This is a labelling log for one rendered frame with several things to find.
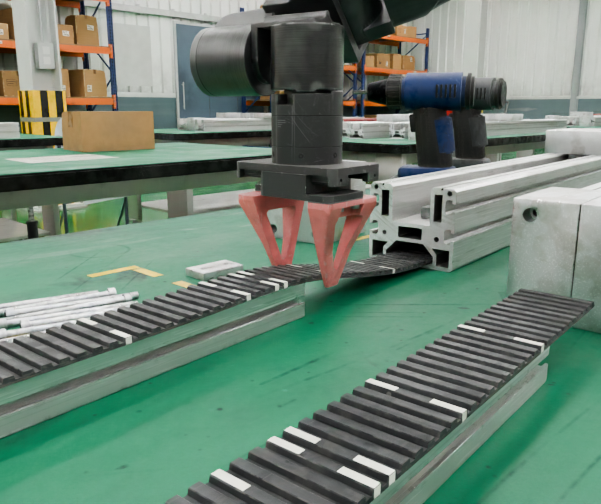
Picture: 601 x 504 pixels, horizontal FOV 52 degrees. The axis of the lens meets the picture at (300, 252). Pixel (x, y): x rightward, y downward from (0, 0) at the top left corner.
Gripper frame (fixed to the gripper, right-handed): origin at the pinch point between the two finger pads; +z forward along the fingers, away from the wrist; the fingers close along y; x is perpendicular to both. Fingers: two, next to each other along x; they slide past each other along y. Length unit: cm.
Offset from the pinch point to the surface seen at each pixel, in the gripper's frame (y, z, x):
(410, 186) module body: 2.4, -5.0, -21.1
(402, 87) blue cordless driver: 21, -17, -51
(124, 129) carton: 179, -5, -106
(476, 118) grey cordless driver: 19, -12, -74
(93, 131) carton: 181, -4, -94
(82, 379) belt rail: -1.5, 1.7, 21.9
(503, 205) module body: -4.8, -2.5, -29.8
